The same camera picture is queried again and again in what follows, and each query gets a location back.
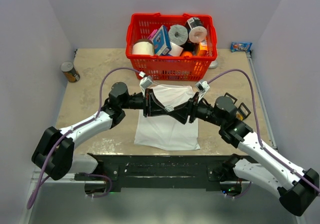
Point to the black display case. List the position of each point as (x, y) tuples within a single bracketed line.
[(234, 99), (243, 110)]

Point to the grey toilet roll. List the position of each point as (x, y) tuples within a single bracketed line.
[(178, 34)]

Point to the black display case left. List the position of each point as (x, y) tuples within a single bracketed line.
[(234, 99)]

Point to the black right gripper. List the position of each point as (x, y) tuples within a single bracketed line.
[(181, 113)]

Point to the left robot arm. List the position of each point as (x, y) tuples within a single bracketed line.
[(54, 154)]

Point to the silver round object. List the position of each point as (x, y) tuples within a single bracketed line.
[(213, 64)]

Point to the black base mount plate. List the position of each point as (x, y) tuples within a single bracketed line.
[(209, 172)]

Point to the white paper roll left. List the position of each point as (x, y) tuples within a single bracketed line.
[(143, 47)]

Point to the pink toilet roll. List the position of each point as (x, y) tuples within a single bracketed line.
[(197, 34)]

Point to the white shirt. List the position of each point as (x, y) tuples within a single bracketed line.
[(164, 132)]

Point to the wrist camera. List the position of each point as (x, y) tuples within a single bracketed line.
[(202, 87), (145, 82)]

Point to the tin can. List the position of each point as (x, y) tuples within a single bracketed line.
[(70, 72)]

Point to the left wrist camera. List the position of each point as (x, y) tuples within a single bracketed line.
[(145, 82)]

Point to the orange fruit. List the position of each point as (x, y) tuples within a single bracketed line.
[(186, 54)]

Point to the blue candy packet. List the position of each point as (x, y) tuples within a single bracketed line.
[(241, 46)]

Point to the black display case right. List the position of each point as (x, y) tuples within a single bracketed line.
[(243, 110)]

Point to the black cylinder container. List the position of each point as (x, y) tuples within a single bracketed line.
[(193, 22)]

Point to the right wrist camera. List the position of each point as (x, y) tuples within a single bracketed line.
[(202, 87)]

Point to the orange box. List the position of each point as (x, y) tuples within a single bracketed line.
[(201, 48)]

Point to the blue box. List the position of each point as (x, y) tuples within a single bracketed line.
[(161, 42)]

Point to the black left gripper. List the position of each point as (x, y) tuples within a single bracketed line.
[(152, 106)]

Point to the red shopping basket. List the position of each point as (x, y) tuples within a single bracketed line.
[(166, 67)]

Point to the pink packet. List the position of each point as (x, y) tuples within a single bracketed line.
[(152, 34)]

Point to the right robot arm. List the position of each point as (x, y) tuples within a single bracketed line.
[(295, 187)]

